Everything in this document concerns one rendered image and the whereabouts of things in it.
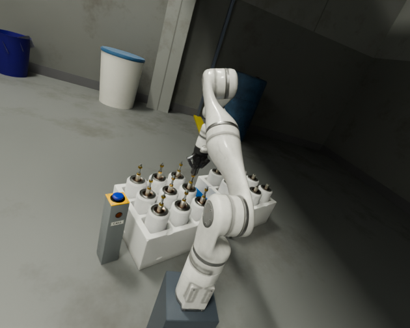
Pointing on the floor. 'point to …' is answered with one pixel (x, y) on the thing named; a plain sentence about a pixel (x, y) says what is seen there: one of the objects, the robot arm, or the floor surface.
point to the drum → (245, 101)
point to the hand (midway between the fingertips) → (194, 171)
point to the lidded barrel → (119, 77)
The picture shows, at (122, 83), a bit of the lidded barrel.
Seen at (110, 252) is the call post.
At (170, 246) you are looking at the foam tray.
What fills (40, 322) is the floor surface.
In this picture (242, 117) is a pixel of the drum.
